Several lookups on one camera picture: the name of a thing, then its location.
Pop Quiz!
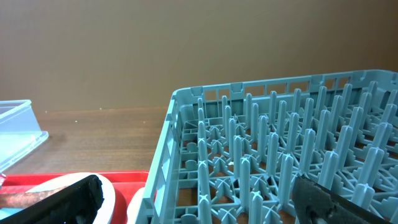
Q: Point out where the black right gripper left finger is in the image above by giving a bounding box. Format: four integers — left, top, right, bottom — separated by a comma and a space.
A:
1, 175, 104, 224

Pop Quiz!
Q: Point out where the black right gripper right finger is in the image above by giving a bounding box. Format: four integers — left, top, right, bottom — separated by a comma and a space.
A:
292, 176, 389, 224

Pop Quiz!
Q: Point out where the light blue plate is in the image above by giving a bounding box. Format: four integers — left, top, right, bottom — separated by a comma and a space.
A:
1, 172, 116, 223

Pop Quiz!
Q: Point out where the orange carrot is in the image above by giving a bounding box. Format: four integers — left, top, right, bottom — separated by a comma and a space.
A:
1, 186, 66, 208

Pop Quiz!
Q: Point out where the small light blue bowl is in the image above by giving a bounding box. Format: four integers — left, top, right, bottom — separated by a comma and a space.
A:
126, 187, 144, 224

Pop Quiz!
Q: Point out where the clear plastic waste bin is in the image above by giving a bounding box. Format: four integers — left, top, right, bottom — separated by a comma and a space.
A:
1, 100, 49, 172

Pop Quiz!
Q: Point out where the grey plastic dishwasher rack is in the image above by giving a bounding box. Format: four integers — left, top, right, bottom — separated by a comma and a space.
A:
134, 70, 397, 223

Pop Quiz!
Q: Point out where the red plastic tray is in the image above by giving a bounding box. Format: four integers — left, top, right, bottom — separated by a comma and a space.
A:
1, 170, 148, 224

